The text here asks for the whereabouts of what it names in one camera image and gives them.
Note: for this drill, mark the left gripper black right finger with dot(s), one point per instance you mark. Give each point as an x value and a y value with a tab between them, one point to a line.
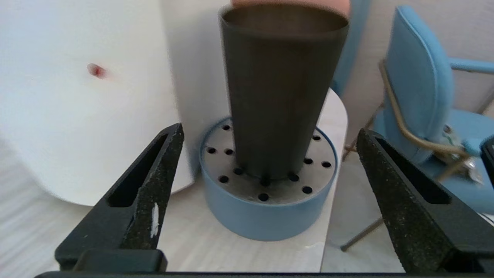
409	216

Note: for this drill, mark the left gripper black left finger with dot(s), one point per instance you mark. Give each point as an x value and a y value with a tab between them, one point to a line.
146	193

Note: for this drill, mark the black tapered cup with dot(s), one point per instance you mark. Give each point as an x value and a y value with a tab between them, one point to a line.
283	96

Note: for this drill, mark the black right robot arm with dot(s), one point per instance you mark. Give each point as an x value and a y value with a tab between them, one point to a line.
488	154

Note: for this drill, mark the large clear water dispenser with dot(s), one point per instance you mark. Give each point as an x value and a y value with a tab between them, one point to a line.
88	108

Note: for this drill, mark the large blue steel drip tray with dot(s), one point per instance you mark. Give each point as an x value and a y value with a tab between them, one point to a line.
266	216

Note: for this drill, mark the pink bolster on empty bench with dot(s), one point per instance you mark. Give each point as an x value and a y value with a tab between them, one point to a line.
339	4

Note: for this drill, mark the blue chair with brass frame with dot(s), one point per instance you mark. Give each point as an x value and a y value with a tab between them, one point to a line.
420	77

